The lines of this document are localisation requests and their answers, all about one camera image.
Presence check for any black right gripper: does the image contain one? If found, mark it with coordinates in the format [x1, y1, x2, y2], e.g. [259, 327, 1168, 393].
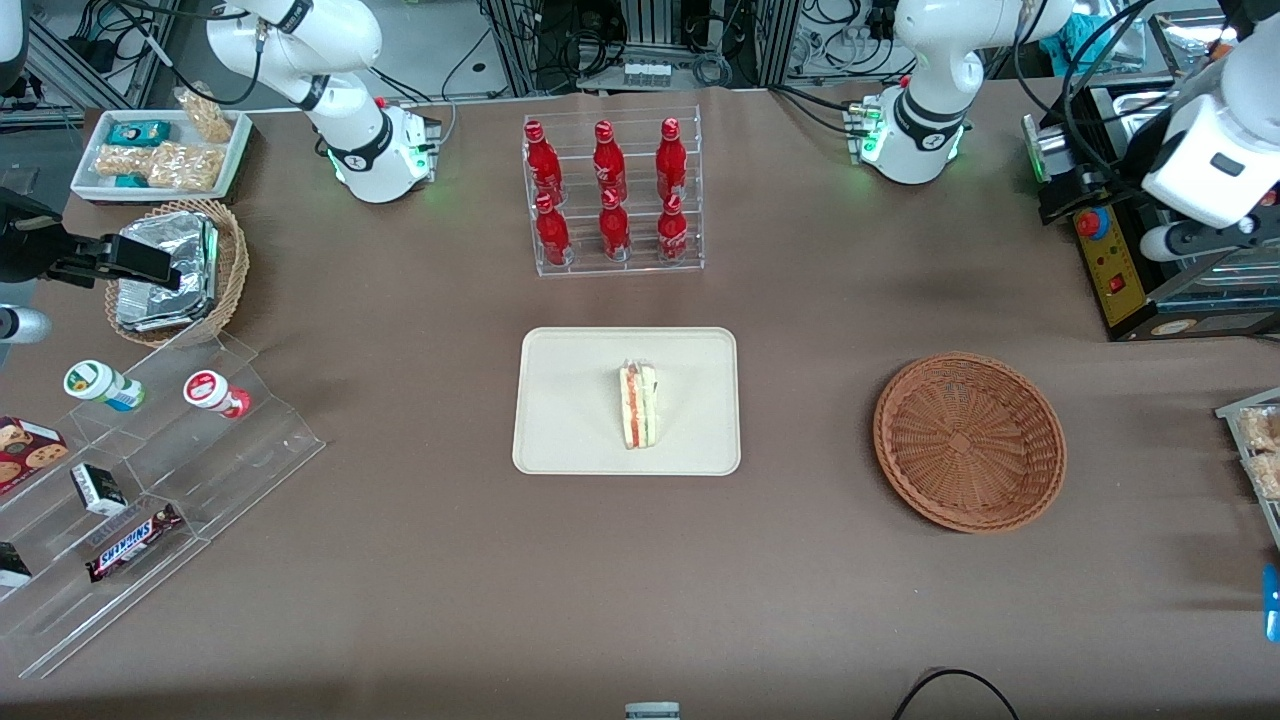
[0, 188, 184, 293]

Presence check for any triangular sandwich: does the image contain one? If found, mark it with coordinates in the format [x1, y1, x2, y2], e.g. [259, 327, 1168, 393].
[617, 360, 660, 451]

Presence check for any light wicker basket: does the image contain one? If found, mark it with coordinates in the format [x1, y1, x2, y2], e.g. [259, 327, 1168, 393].
[104, 198, 250, 349]

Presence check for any white plastic snack tray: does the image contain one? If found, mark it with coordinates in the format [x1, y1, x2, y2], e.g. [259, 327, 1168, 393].
[70, 108, 254, 206]

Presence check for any cream plastic tray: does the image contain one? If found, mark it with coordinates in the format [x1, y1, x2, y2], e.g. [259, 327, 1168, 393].
[512, 326, 742, 477]

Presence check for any brown wicker basket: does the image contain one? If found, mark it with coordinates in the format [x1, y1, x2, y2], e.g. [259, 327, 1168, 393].
[873, 351, 1068, 534]

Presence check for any aluminium foil container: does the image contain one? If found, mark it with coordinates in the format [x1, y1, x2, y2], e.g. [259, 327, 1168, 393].
[115, 211, 220, 333]

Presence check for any clear puffed snack bag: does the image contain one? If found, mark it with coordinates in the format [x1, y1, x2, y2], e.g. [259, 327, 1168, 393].
[93, 143, 151, 179]
[175, 85, 233, 144]
[147, 140, 226, 193]

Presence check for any green sunflower yoghurt cup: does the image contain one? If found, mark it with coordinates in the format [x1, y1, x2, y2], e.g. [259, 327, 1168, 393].
[63, 360, 146, 412]

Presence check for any teal snack box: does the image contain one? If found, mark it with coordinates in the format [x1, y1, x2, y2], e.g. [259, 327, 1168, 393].
[106, 120, 172, 148]

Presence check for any red strawberry yoghurt cup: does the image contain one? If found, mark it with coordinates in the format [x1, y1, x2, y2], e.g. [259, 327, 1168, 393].
[183, 370, 252, 419]

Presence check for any red cookie box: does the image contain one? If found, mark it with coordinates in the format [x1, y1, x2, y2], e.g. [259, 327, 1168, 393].
[0, 416, 70, 497]

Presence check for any black white small carton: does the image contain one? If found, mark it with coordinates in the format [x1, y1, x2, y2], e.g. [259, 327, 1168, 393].
[70, 462, 129, 517]

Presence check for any clear acrylic stepped shelf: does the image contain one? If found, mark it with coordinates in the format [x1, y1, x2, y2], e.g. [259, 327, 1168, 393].
[0, 330, 328, 681]

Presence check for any Snickers chocolate bar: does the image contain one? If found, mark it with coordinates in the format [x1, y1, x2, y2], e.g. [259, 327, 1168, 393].
[85, 503, 185, 584]

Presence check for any red Coca-Cola bottle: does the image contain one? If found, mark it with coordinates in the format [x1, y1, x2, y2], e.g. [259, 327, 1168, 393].
[534, 192, 572, 267]
[598, 187, 632, 263]
[592, 120, 628, 201]
[524, 120, 564, 206]
[657, 193, 690, 263]
[655, 117, 689, 201]

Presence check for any clear acrylic bottle rack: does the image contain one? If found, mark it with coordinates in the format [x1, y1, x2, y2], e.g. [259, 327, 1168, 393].
[521, 105, 706, 279]

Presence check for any background equipment rack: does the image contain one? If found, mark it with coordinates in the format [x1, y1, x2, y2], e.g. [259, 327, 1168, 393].
[480, 0, 801, 93]

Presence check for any black yellow appliance box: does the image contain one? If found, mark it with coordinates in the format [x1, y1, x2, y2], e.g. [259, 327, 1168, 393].
[1022, 78, 1280, 343]

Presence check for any teal cloth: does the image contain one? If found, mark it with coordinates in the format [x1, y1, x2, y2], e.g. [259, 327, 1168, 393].
[1040, 10, 1131, 66]

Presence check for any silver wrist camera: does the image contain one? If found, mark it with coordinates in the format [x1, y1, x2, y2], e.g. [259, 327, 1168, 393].
[0, 305, 53, 346]

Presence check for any aluminium frame rail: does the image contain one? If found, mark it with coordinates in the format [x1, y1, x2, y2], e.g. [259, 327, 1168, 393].
[0, 0, 181, 131]

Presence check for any thin arm base cable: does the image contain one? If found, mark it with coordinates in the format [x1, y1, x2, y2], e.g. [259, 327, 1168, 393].
[436, 30, 493, 151]

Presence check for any black base cable bundle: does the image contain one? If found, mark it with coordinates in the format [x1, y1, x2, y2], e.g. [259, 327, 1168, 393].
[770, 85, 866, 136]

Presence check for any black looped cable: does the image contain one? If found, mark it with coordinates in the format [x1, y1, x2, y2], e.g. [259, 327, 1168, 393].
[890, 668, 1021, 720]

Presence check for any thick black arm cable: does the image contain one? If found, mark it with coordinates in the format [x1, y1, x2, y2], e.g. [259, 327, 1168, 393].
[1010, 0, 1161, 201]

